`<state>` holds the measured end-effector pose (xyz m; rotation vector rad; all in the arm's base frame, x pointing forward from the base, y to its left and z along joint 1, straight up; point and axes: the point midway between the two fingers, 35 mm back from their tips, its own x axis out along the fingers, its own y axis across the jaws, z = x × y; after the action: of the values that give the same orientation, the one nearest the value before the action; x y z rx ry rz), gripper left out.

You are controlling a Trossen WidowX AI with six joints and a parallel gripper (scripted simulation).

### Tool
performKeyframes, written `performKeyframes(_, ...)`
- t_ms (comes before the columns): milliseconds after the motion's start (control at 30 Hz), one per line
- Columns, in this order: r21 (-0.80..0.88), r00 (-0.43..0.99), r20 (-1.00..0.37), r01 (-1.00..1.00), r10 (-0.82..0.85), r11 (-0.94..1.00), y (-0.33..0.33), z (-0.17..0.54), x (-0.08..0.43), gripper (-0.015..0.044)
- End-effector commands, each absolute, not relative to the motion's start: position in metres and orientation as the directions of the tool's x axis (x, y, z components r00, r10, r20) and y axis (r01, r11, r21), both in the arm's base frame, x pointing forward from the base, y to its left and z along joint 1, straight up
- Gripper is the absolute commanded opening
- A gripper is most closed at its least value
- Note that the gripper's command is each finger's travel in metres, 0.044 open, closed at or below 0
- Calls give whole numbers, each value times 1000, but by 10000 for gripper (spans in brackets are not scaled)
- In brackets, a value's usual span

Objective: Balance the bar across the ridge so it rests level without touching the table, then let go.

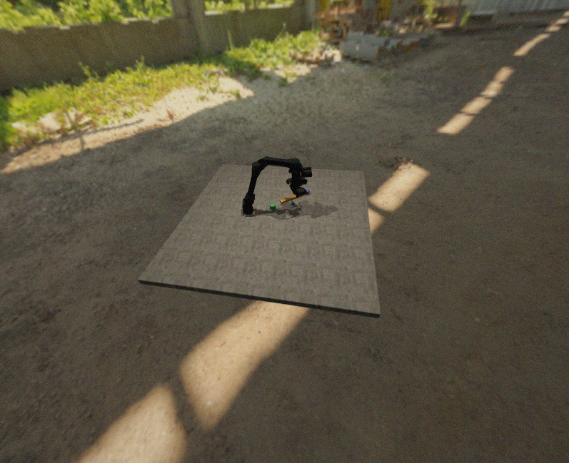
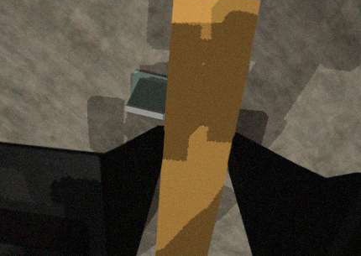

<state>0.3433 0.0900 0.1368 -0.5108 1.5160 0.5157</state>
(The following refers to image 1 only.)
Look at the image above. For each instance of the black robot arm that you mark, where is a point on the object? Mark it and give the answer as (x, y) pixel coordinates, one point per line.
(296, 169)

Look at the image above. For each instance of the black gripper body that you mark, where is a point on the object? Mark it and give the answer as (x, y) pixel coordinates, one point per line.
(296, 185)

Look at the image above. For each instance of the tan wooden bar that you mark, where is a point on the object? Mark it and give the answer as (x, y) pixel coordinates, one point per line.
(289, 198)

